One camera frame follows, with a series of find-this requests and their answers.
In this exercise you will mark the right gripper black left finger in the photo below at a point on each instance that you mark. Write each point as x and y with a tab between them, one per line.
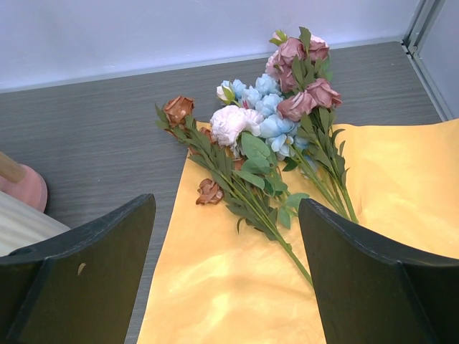
79	286

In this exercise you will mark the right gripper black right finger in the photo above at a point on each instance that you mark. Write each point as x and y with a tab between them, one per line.
372	289

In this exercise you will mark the orange wrapping paper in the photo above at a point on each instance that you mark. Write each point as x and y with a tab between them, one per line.
218	280

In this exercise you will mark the brown rose stem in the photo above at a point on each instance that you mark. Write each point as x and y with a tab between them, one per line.
176	118

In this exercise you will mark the blue flower stem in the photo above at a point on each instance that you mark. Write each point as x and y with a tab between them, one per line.
254	109

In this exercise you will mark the light pink peony stem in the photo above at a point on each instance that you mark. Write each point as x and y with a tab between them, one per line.
255	168

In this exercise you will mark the mauve rose stem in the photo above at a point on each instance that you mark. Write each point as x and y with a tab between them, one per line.
299	65

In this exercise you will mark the white ribbed ceramic vase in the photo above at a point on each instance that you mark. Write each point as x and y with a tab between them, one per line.
21	225

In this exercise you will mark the pink wooden tiered shelf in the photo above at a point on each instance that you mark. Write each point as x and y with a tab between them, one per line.
23	183

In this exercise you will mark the aluminium frame post right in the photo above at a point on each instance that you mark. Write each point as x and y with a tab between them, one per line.
431	43

